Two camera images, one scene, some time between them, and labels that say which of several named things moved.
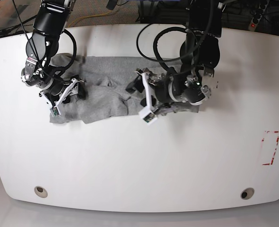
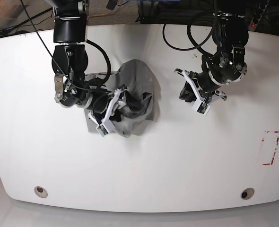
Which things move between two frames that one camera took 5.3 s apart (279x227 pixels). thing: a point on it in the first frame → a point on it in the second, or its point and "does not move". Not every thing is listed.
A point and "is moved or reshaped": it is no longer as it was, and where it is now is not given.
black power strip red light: x=258 y=15 does not move
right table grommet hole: x=247 y=193 does not move
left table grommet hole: x=40 y=191 does not move
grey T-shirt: x=107 y=99 is moved or reshaped
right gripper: x=182 y=91 → x=219 y=69
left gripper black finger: x=67 y=100 → x=117 y=117
